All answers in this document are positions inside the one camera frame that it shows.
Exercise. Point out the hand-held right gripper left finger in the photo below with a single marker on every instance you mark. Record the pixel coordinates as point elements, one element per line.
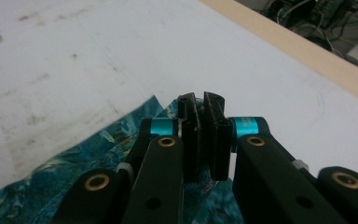
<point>191,149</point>

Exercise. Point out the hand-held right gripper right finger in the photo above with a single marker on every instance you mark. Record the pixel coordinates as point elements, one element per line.
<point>220,149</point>

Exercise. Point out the teal floral short-sleeved shirt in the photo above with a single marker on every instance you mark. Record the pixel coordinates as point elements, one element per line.
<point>74,186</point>

